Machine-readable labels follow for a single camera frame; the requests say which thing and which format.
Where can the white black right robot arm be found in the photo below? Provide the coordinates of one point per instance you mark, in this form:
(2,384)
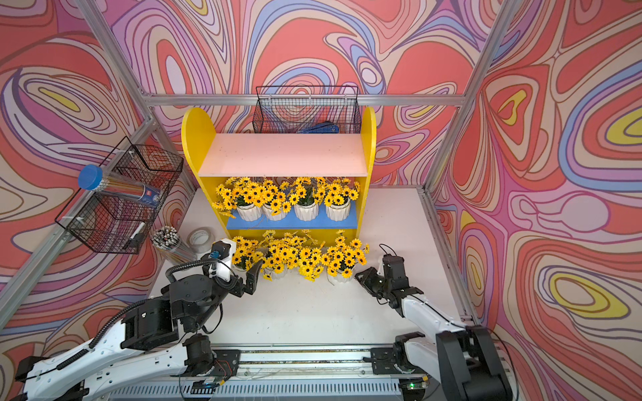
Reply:
(463,359)

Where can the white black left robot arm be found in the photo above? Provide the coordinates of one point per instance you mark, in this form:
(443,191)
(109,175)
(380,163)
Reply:
(155,337)

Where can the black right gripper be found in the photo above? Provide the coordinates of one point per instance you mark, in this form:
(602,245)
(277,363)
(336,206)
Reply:
(367,281)

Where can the sunflower pot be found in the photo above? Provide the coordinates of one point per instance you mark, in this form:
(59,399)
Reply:
(247,253)
(280,254)
(239,197)
(304,197)
(276,203)
(342,258)
(309,262)
(338,197)

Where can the black wire basket wall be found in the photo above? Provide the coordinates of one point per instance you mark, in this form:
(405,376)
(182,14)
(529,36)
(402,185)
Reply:
(109,224)
(307,109)

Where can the black wire basket left wall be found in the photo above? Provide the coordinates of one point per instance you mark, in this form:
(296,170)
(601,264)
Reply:
(109,224)

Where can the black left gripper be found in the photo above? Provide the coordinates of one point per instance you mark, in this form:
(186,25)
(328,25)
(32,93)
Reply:
(240,288)

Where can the clear tube with blue cap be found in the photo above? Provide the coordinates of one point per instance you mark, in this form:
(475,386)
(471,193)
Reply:
(94,178)

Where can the metal base rail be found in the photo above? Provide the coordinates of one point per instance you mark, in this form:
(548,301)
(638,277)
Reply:
(331,372)

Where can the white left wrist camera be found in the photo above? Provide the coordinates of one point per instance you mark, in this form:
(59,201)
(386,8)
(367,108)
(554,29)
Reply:
(222,253)

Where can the white tape roll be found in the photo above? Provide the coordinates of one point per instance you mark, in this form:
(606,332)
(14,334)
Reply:
(201,239)

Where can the yellow pink blue wooden shelf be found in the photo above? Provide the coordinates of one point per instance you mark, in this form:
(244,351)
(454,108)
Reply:
(213,158)

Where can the black wire basket back wall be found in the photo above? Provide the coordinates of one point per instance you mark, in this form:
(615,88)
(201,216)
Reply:
(307,109)

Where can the clear cup of pencils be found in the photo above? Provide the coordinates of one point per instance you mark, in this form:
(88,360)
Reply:
(168,241)

